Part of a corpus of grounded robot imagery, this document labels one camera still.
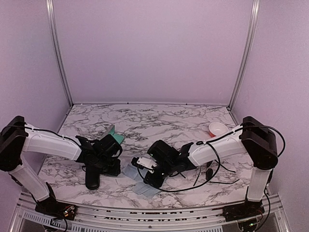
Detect orange bowl white inside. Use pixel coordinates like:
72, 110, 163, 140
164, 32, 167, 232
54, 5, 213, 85
209, 122, 228, 137

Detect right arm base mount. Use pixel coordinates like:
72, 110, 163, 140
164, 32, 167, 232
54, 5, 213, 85
223, 197, 265, 222

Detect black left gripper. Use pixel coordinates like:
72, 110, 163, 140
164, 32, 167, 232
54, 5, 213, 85
94, 155, 121, 176

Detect aluminium frame post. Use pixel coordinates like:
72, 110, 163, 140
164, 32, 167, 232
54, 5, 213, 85
46, 0, 74, 108
228, 0, 261, 111

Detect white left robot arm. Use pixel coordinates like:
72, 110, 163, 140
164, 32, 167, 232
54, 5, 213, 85
0, 116, 123, 215

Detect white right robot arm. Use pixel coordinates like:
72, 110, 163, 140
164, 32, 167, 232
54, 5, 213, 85
143, 116, 279, 217

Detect black rimless sunglasses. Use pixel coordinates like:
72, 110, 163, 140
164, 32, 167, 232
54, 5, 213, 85
205, 160, 239, 185

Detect aluminium frame post left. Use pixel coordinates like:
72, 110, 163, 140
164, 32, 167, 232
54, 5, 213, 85
46, 0, 74, 108

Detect light blue cleaning cloth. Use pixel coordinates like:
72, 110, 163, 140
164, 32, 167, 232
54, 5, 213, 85
122, 164, 142, 182

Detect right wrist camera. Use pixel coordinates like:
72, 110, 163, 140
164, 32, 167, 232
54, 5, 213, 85
131, 157, 157, 174

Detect black glasses case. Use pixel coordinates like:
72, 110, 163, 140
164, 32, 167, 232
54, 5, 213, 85
85, 166, 100, 190

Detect light blue cloth front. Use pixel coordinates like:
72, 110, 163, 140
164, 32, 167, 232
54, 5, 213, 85
132, 182, 160, 199

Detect aluminium front rail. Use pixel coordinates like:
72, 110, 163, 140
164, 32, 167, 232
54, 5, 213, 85
8, 192, 291, 232

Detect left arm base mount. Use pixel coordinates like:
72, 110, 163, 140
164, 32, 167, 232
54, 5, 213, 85
32, 183, 77, 220

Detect grey marbled glasses case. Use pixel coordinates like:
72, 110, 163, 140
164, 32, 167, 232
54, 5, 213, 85
102, 124, 124, 144

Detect aluminium frame post right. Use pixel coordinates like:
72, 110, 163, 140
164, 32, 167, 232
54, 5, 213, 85
228, 0, 261, 111

